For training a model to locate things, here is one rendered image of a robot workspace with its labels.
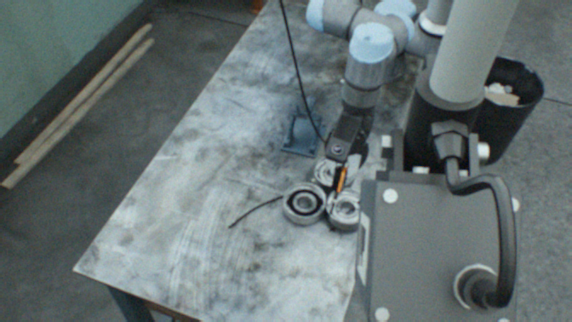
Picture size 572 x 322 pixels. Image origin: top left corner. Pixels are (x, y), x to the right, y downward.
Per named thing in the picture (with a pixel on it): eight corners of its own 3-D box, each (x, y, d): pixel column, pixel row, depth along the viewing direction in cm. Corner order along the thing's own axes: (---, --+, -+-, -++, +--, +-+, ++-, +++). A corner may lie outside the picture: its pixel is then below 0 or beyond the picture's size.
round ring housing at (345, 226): (334, 238, 117) (336, 228, 114) (318, 204, 123) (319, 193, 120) (374, 226, 119) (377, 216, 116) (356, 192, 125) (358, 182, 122)
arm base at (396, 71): (365, 49, 164) (369, 24, 156) (409, 60, 161) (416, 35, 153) (352, 77, 155) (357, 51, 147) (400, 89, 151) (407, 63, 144)
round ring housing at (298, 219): (283, 227, 118) (283, 217, 115) (283, 192, 125) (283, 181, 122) (326, 227, 119) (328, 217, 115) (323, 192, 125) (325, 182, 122)
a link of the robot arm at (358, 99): (377, 96, 94) (336, 84, 96) (372, 115, 97) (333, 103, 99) (386, 77, 99) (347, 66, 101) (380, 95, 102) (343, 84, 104)
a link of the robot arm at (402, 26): (373, -2, 104) (349, 17, 96) (422, 16, 100) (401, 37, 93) (365, 32, 109) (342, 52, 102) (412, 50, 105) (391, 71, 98)
